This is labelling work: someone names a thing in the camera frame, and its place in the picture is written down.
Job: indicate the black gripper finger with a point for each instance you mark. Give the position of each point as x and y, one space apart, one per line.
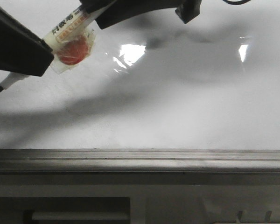
121 10
22 51

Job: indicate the white whiteboard marker pen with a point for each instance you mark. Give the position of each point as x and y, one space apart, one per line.
65 30

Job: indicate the red magnet taped to marker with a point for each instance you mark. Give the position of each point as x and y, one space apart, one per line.
73 51

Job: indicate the white whiteboard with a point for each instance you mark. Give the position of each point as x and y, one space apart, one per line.
154 82

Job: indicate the grey aluminium whiteboard tray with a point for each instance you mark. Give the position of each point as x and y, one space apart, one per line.
137 160

